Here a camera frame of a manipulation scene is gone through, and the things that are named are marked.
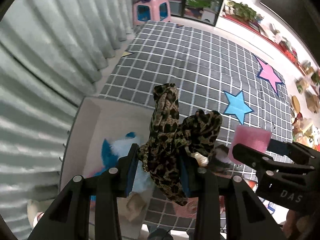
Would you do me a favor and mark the green potted plant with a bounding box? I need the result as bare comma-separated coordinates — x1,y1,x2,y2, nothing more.
224,0,264,23

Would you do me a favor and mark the pink sponge block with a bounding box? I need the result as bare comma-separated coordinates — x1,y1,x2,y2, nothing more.
228,125,272,164

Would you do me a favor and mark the orange cardboard box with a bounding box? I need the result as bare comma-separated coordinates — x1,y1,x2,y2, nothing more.
172,177,258,221

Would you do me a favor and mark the pink plastic stool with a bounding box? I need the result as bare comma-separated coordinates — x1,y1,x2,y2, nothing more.
132,0,171,26

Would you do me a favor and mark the grey green curtain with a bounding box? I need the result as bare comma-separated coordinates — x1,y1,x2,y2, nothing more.
1,0,132,239

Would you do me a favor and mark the blue rubber glove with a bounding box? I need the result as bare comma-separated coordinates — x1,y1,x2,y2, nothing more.
90,132,138,202

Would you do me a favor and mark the light blue fluffy duster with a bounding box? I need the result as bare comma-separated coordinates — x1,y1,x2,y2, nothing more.
111,132,154,198

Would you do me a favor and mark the beige plush cloth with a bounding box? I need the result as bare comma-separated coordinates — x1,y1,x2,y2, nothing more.
125,192,146,222

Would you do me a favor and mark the person right hand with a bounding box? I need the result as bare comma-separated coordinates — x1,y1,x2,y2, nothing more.
282,210,315,239

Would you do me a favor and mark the white red bag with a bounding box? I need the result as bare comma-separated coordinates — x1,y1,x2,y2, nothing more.
27,199,53,229

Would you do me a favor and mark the white polka dot cloth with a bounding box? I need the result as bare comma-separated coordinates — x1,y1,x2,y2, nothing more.
191,152,209,167

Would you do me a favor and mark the leopard print cloth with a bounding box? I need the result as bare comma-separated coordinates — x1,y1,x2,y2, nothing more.
138,83,222,206

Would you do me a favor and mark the round wooden board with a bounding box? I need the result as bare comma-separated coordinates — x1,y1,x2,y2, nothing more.
291,95,300,113

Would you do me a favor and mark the grey checked star rug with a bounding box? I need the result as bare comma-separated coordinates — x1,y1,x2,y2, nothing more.
97,20,295,231

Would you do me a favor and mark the grey storage box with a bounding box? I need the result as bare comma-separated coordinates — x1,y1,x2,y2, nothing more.
60,97,155,239

